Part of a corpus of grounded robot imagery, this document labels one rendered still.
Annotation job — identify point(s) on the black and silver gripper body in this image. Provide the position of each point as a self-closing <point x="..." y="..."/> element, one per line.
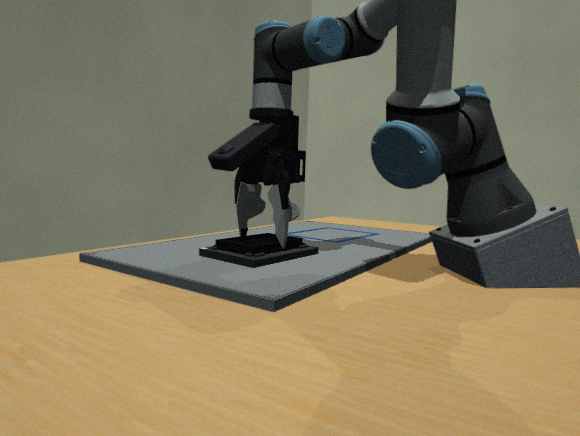
<point x="262" y="166"/>

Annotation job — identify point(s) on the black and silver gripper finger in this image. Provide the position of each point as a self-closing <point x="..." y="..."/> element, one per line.
<point x="247" y="200"/>
<point x="278" y="197"/>

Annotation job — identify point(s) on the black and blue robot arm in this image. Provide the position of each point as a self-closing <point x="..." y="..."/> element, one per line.
<point x="429" y="129"/>

